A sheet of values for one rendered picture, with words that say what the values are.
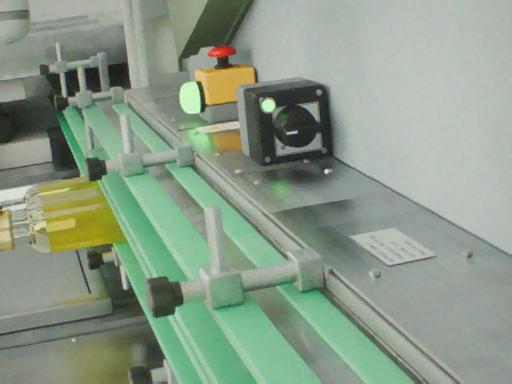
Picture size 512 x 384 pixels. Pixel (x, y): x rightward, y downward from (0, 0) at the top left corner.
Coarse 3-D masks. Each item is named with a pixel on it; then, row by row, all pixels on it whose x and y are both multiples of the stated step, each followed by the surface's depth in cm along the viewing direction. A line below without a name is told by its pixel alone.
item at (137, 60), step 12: (132, 0) 169; (132, 12) 184; (132, 24) 185; (132, 36) 186; (132, 48) 186; (144, 48) 172; (132, 60) 187; (144, 60) 171; (132, 72) 187; (144, 72) 172; (132, 84) 188; (144, 84) 172
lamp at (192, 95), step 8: (184, 88) 127; (192, 88) 127; (200, 88) 127; (184, 96) 127; (192, 96) 126; (200, 96) 127; (184, 104) 127; (192, 104) 127; (200, 104) 127; (192, 112) 128; (200, 112) 129
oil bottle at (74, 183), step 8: (40, 184) 157; (48, 184) 157; (56, 184) 156; (64, 184) 156; (72, 184) 155; (80, 184) 155; (88, 184) 156; (96, 184) 156; (32, 192) 154; (40, 192) 153; (48, 192) 154; (24, 200) 155
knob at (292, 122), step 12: (288, 108) 98; (300, 108) 98; (276, 120) 98; (288, 120) 97; (300, 120) 97; (312, 120) 98; (276, 132) 98; (288, 132) 96; (300, 132) 96; (312, 132) 97; (288, 144) 98; (300, 144) 98
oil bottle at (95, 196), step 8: (88, 192) 149; (96, 192) 148; (48, 200) 146; (56, 200) 146; (64, 200) 145; (72, 200) 145; (80, 200) 144; (88, 200) 145; (96, 200) 145; (104, 200) 145; (32, 208) 144; (40, 208) 143; (48, 208) 143; (56, 208) 143; (32, 216) 143
